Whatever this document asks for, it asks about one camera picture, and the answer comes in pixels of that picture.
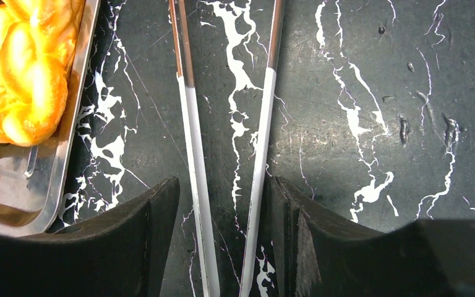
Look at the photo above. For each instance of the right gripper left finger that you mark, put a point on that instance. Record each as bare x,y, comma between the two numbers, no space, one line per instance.
122,252

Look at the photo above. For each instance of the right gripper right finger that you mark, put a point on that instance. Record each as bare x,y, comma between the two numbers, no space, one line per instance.
320,253

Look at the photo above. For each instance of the long fake twisted bread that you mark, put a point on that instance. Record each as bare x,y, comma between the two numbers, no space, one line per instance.
37,46

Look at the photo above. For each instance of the metal food tongs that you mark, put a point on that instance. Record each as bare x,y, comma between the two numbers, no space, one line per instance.
193,138

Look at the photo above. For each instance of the silver metal tray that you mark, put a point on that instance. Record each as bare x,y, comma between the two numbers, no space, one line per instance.
32,179

